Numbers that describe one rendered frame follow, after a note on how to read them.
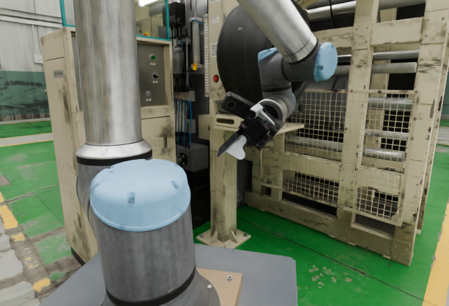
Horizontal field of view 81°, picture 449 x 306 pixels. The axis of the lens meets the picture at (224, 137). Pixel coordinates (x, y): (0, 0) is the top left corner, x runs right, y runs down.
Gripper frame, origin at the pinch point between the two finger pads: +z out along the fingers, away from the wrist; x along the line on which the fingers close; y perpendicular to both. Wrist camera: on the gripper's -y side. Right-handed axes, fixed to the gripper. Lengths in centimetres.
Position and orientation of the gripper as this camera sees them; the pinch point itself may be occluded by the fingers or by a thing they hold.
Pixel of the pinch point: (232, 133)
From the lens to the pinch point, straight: 57.5
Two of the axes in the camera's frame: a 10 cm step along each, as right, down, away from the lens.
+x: -5.2, 6.6, 5.4
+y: 7.3, 6.8, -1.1
